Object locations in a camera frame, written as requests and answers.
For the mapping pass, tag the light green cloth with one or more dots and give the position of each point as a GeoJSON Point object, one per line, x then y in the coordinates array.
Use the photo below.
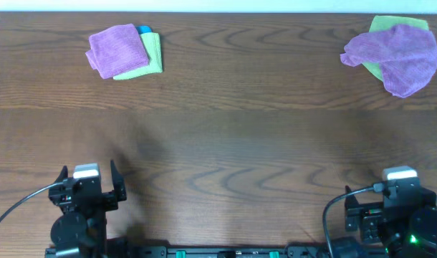
{"type": "Point", "coordinates": [383, 23]}

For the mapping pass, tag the pink purple microfiber cloth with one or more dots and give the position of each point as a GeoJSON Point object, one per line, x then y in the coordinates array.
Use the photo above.
{"type": "Point", "coordinates": [116, 50]}

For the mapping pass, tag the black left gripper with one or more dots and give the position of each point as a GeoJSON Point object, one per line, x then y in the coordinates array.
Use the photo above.
{"type": "Point", "coordinates": [111, 197]}

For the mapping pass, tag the folded green cloth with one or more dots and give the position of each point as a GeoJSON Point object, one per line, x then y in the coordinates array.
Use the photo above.
{"type": "Point", "coordinates": [152, 46]}

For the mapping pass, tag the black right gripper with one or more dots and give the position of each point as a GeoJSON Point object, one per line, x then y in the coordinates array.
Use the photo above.
{"type": "Point", "coordinates": [351, 205]}

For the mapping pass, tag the dark purple crumpled cloth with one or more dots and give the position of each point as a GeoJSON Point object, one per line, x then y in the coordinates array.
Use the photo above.
{"type": "Point", "coordinates": [406, 56]}

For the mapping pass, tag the blue cloth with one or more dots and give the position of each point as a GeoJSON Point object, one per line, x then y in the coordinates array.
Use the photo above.
{"type": "Point", "coordinates": [143, 29]}

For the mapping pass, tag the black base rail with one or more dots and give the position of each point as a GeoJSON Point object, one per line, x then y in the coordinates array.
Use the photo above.
{"type": "Point", "coordinates": [164, 252]}

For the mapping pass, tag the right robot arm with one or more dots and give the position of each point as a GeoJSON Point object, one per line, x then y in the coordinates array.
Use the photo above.
{"type": "Point", "coordinates": [420, 240]}

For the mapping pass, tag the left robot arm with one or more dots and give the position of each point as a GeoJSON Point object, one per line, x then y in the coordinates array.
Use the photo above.
{"type": "Point", "coordinates": [81, 229]}

